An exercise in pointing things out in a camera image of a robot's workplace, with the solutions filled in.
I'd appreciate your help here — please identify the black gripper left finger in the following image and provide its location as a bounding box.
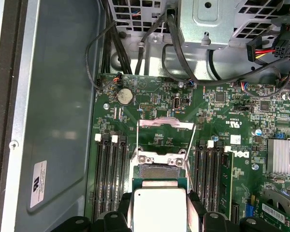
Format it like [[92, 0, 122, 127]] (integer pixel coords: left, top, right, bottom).
[[50, 192, 135, 232]]

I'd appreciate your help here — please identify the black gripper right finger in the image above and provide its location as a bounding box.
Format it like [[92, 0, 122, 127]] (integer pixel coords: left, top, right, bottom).
[[187, 190, 285, 232]]

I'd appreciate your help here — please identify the silver CPU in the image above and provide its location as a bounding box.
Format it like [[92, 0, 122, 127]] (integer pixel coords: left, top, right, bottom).
[[131, 178, 188, 232]]

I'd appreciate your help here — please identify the metal locking lever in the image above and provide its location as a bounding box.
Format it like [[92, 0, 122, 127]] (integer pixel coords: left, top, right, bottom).
[[184, 123, 197, 160]]

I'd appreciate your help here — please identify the metal socket cover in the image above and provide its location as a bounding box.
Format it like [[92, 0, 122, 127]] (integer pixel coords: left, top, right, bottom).
[[135, 116, 197, 161]]

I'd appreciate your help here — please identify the black expansion slot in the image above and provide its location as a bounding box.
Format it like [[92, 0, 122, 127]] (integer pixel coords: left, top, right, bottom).
[[230, 203, 240, 225]]

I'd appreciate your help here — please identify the blue expansion slot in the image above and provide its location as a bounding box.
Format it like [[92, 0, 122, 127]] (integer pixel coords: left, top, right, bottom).
[[249, 195, 256, 216]]

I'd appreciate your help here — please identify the green RAM stick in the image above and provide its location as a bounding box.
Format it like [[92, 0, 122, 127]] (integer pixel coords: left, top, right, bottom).
[[221, 151, 235, 219]]

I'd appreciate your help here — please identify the graphics card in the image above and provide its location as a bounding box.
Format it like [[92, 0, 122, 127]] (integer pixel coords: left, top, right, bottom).
[[260, 188, 290, 232]]

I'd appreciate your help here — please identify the silver finned heat sink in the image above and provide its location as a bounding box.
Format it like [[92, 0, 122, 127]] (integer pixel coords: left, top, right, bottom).
[[266, 138, 290, 179]]

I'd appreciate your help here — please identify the green motherboard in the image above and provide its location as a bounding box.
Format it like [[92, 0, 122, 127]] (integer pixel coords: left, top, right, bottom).
[[83, 72, 290, 232]]

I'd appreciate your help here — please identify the silver coin battery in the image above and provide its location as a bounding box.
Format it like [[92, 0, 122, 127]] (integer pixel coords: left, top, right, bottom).
[[115, 87, 133, 106]]

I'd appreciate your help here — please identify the black PC case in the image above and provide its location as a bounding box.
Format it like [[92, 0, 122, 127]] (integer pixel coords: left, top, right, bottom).
[[0, 0, 290, 232]]

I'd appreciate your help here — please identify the black power connector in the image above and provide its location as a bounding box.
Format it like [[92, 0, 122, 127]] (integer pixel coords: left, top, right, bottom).
[[246, 36, 290, 66]]

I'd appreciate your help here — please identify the silver drive cage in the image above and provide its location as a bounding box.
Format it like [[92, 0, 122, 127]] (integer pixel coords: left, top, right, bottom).
[[106, 0, 290, 48]]

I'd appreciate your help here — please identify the thin black wire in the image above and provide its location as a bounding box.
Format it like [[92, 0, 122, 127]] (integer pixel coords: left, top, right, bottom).
[[161, 43, 196, 84], [85, 20, 123, 90]]

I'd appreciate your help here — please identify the black cable bundle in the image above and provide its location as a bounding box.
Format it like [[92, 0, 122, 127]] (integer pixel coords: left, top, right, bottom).
[[102, 0, 133, 75]]

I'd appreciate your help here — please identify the thick black cable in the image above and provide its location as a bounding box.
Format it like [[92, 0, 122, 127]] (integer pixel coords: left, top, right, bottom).
[[165, 8, 290, 87]]

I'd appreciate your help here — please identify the silver metal bracket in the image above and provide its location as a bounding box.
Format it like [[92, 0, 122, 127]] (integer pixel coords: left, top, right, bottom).
[[179, 0, 235, 51]]

